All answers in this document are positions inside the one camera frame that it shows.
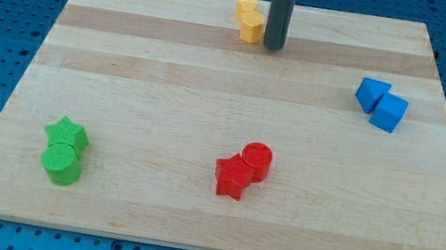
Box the red star block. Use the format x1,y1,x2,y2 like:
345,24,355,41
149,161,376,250
215,154,254,201

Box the green star block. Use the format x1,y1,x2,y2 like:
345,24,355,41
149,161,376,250
44,116,90,158

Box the red cylinder block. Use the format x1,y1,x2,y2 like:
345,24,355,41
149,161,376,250
241,142,274,183

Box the wooden board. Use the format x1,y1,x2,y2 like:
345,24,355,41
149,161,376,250
0,0,446,250

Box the yellow pentagon block front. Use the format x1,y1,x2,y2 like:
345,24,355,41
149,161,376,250
239,10,264,44

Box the yellow hexagon block rear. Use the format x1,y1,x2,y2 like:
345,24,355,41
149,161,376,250
235,0,259,21

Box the blue triangular block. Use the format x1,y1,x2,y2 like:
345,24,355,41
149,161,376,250
355,77,392,114

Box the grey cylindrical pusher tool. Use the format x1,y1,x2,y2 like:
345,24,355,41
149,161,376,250
263,0,296,51

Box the green cylinder block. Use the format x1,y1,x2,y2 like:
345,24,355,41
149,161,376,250
41,143,81,186

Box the blue cube block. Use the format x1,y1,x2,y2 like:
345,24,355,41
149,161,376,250
369,93,409,134

